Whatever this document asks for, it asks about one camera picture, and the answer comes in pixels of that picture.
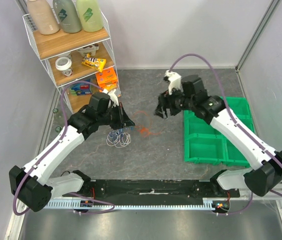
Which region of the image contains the green compartment bin tray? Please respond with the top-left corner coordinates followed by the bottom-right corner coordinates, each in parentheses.
top-left (184, 110), bottom-right (250, 168)

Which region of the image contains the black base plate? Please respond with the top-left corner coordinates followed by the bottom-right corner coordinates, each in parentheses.
top-left (62, 178), bottom-right (241, 200)

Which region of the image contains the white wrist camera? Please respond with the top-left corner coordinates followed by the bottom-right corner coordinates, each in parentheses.
top-left (163, 70), bottom-right (183, 95)
top-left (102, 89), bottom-right (119, 107)

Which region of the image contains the white wire wooden shelf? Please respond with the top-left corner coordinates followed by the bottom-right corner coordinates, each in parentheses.
top-left (22, 7), bottom-right (122, 115)

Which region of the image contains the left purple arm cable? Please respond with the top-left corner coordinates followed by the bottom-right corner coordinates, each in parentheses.
top-left (12, 81), bottom-right (116, 216)

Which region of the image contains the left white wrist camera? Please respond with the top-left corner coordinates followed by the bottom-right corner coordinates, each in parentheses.
top-left (102, 89), bottom-right (119, 107)

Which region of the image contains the orange snack box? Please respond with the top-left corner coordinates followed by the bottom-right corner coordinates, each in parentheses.
top-left (95, 67), bottom-right (118, 87)
top-left (99, 82), bottom-right (121, 97)

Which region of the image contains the chobani yogurt pack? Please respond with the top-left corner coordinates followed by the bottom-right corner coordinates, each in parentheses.
top-left (76, 43), bottom-right (99, 57)

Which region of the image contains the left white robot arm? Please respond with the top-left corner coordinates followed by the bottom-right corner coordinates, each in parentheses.
top-left (8, 92), bottom-right (135, 215)

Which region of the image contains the top orange snack box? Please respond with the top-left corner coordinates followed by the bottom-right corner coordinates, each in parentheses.
top-left (95, 67), bottom-right (118, 87)

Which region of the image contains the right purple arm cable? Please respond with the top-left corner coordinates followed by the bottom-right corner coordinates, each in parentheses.
top-left (169, 53), bottom-right (282, 216)

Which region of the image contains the beige bottle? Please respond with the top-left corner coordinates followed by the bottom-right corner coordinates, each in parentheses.
top-left (27, 0), bottom-right (59, 35)

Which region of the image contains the yellow candy bag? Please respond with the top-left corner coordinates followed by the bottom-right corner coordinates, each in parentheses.
top-left (81, 53), bottom-right (107, 73)

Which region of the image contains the grey slotted cable duct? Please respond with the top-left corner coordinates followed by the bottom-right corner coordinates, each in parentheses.
top-left (44, 197), bottom-right (220, 211)

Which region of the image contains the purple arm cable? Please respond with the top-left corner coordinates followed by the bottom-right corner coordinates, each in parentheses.
top-left (12, 81), bottom-right (116, 216)
top-left (169, 53), bottom-right (282, 216)

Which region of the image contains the light green bottle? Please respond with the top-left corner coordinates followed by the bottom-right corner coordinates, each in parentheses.
top-left (76, 0), bottom-right (103, 33)

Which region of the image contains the white lidded paper cup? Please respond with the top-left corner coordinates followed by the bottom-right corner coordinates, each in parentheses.
top-left (55, 56), bottom-right (73, 77)

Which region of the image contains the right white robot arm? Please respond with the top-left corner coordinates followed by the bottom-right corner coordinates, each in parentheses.
top-left (155, 71), bottom-right (282, 197)

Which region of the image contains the grey green bottle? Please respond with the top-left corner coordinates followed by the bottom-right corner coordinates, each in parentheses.
top-left (52, 0), bottom-right (82, 34)

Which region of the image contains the lower orange snack box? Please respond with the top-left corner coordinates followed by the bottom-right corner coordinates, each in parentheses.
top-left (99, 82), bottom-right (121, 97)

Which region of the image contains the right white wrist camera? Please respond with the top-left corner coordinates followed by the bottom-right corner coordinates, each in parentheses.
top-left (163, 70), bottom-right (183, 95)

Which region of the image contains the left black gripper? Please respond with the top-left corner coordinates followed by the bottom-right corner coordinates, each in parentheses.
top-left (98, 102), bottom-right (135, 130)

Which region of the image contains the blue snack package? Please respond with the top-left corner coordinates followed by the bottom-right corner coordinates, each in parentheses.
top-left (69, 79), bottom-right (92, 96)

